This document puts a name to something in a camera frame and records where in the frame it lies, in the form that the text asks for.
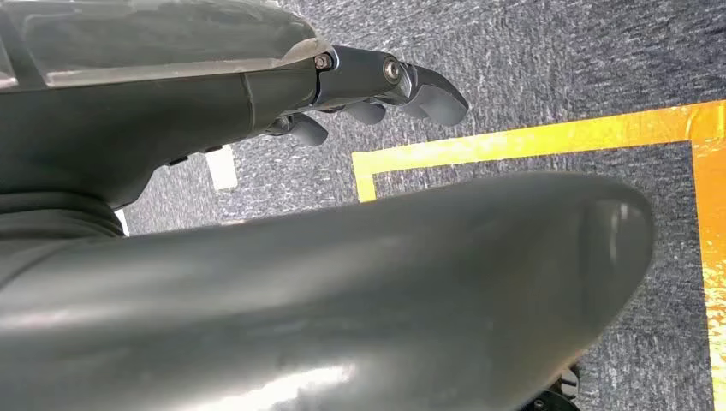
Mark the grey robot hand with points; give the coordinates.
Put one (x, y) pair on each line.
(142, 113)

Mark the white floor tag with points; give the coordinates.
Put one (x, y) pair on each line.
(222, 170)

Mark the white desk leg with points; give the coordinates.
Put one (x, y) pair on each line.
(122, 222)

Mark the yellow floor tape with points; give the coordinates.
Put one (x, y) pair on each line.
(510, 139)

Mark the black robot hip joint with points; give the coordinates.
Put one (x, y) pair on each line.
(547, 404)

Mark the black robot foot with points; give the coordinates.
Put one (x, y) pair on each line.
(570, 383)

